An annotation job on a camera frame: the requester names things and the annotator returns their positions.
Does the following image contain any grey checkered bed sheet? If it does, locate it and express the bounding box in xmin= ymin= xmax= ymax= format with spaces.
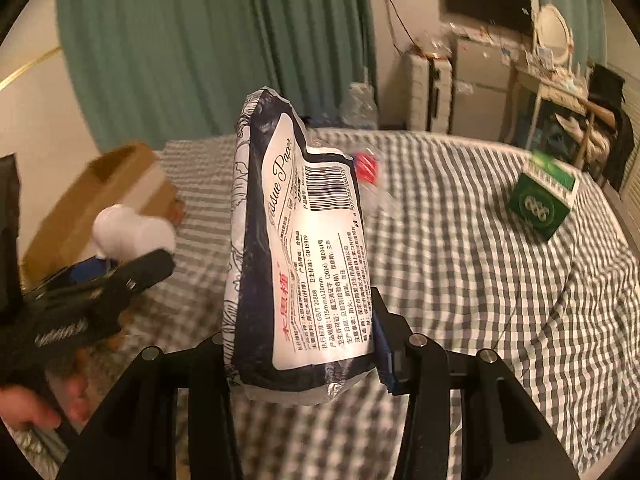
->
xmin=0 ymin=127 xmax=636 ymax=480

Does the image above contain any person's left hand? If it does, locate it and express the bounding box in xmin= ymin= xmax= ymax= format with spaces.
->
xmin=0 ymin=352 xmax=93 ymax=431

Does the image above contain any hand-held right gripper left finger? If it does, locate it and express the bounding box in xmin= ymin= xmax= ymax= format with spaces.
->
xmin=55 ymin=332 xmax=246 ymax=480

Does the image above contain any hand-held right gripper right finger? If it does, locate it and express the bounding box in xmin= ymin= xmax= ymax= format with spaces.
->
xmin=372 ymin=287 xmax=583 ymax=480

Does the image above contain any white plastic bottle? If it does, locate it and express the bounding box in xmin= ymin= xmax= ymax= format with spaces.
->
xmin=92 ymin=205 xmax=177 ymax=261

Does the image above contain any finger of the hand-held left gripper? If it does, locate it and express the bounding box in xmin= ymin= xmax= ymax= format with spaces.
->
xmin=35 ymin=255 xmax=121 ymax=296
xmin=85 ymin=249 xmax=177 ymax=306

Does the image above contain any brown cardboard box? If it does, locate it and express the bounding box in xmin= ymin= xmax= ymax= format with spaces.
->
xmin=22 ymin=142 xmax=186 ymax=286

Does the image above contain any navy white tissue pack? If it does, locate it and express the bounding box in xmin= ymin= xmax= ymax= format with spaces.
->
xmin=222 ymin=87 xmax=381 ymax=403

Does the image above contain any black cable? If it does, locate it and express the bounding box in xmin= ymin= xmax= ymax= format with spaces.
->
xmin=385 ymin=0 xmax=431 ymax=56

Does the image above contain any black wall television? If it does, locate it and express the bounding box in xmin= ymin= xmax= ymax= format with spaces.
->
xmin=444 ymin=0 xmax=533 ymax=37

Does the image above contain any red snack packet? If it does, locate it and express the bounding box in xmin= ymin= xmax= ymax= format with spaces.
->
xmin=352 ymin=152 xmax=381 ymax=183

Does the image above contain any green carton box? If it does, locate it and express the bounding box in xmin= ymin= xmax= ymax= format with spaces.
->
xmin=509 ymin=149 xmax=580 ymax=241

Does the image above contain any white dressing table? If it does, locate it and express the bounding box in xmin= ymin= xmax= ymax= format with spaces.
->
xmin=502 ymin=65 xmax=616 ymax=171

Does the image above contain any chair with black clothes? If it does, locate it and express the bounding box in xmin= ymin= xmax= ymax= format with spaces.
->
xmin=585 ymin=62 xmax=640 ymax=191

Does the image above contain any white drawer unit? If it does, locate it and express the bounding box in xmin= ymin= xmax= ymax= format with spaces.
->
xmin=406 ymin=52 xmax=456 ymax=133

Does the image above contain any round white mirror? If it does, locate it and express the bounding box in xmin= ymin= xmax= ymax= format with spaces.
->
xmin=532 ymin=4 xmax=573 ymax=68

